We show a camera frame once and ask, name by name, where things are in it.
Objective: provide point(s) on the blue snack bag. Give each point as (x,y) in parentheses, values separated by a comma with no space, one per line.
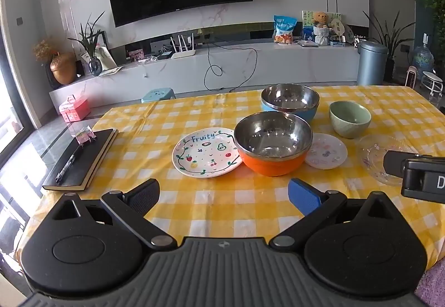
(285,30)

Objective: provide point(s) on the gold vase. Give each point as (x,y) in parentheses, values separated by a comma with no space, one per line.
(63,69)

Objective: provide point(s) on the black wall socket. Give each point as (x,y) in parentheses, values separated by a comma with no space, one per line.
(404,48)

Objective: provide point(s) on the blue glass vase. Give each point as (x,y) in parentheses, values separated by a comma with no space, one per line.
(95,67)

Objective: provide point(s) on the orange steel bowl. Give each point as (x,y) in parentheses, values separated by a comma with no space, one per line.
(271,168)

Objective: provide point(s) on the portrait drawing sheet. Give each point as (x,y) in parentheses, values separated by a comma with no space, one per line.
(107,56)

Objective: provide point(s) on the white television console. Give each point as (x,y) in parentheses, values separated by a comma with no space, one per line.
(278,63)

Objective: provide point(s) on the small white plate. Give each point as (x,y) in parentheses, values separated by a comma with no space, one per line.
(328,154)

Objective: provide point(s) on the small black box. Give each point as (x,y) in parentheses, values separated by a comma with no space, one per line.
(165,55)

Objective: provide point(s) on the small pink heater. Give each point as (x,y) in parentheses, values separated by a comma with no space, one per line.
(411,77)

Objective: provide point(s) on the yellow checked tablecloth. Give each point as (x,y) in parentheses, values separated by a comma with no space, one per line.
(222,209)

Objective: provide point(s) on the white wrapped basket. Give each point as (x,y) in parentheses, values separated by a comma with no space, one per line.
(321,36)

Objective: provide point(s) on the tall leaf potted plant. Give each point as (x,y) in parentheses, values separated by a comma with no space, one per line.
(388,46)

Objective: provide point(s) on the light blue plastic stool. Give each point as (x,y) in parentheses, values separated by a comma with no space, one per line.
(158,95)

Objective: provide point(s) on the black pen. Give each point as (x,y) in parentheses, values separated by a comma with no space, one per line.
(67,166)

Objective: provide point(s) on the pink photo card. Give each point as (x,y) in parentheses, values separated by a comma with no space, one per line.
(136,55)

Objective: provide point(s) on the round paper fan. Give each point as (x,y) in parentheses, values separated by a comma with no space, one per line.
(336,27)

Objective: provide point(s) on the green picture board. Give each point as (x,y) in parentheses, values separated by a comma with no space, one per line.
(307,23)

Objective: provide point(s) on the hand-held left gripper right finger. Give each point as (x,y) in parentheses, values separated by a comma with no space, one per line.
(304,197)

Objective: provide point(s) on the patterned round fan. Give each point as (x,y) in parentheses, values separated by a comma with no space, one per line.
(348,35)

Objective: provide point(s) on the grey trash bin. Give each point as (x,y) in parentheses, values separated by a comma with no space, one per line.
(372,65)

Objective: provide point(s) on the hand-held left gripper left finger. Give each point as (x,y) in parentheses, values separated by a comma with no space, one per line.
(147,195)

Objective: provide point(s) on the bushy green plant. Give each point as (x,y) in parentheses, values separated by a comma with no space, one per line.
(433,8)

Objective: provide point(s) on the paper sheet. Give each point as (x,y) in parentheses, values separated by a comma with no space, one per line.
(110,71)

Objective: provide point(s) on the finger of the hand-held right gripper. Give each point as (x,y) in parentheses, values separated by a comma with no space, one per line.
(394,163)

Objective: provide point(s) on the white router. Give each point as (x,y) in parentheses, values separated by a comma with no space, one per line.
(183,54)

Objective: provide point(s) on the fruit print white plate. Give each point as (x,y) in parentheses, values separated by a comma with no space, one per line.
(205,154)

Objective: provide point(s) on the blue steel bowl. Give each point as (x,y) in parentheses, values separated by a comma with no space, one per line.
(290,96)

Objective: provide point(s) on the clear glass plate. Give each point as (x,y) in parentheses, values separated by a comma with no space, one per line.
(372,154)

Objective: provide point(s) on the dried flower bunch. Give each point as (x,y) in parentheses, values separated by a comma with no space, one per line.
(43,49)

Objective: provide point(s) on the small pink packet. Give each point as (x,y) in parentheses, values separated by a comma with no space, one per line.
(85,135)

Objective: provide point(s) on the green ceramic bowl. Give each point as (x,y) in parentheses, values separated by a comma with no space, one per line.
(347,129)

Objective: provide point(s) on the white round stool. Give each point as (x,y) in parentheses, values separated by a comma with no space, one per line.
(431,77)

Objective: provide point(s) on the brown teddy bear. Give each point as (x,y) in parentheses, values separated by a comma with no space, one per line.
(320,19)

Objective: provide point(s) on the flat silver box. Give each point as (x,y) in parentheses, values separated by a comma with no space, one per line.
(306,43)

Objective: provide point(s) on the black sliding door frame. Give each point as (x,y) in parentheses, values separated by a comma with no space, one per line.
(21,95)

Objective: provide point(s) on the pink storage box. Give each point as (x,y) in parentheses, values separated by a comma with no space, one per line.
(74,110)

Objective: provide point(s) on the black notebook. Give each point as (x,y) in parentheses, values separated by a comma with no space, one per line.
(87,154)

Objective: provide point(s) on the long leaf green plant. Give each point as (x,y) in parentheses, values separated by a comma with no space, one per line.
(91,39)

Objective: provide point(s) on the blue water jug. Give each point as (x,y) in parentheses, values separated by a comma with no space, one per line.
(423,58)

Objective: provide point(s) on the purple rug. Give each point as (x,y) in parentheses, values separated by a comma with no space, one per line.
(434,286)

